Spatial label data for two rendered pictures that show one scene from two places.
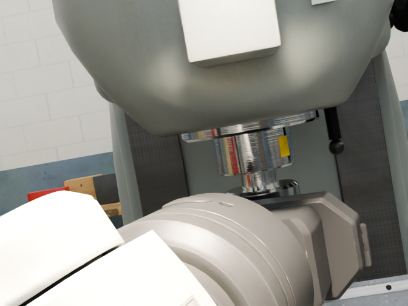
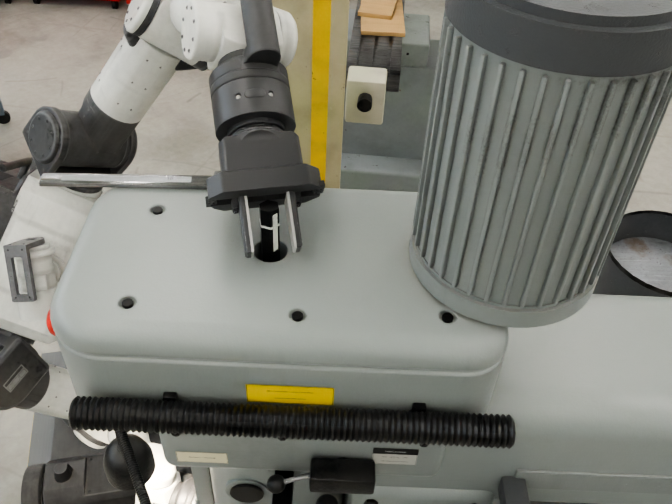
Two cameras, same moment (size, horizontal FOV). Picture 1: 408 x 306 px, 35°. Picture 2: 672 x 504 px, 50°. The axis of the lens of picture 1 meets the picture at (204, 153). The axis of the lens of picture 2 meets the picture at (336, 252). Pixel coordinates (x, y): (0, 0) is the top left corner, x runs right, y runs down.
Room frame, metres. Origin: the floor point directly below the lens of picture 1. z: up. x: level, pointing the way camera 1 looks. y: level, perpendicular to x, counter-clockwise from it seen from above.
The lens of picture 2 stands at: (0.41, -0.60, 2.42)
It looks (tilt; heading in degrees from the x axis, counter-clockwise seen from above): 43 degrees down; 84
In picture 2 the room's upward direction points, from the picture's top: 3 degrees clockwise
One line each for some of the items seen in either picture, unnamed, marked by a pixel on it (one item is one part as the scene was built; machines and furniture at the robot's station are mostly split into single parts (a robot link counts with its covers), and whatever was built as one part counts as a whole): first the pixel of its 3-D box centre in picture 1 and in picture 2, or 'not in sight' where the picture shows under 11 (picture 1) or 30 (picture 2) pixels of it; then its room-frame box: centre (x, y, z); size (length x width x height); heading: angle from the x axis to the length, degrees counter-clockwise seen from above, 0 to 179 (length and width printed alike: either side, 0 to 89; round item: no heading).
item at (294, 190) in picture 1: (261, 193); not in sight; (0.40, -0.03, 1.26); 0.05 x 0.05 x 0.01
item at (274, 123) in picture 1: (249, 124); not in sight; (0.40, -0.03, 1.31); 0.09 x 0.09 x 0.01
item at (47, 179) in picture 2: not in sight; (144, 180); (0.25, 0.09, 1.89); 0.24 x 0.04 x 0.01; 178
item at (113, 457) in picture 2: not in sight; (127, 457); (0.18, -0.02, 1.46); 0.07 x 0.07 x 0.06
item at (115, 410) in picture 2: not in sight; (293, 419); (0.42, -0.18, 1.79); 0.45 x 0.04 x 0.04; 175
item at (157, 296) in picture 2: not in sight; (285, 301); (0.41, -0.03, 1.81); 0.47 x 0.26 x 0.16; 175
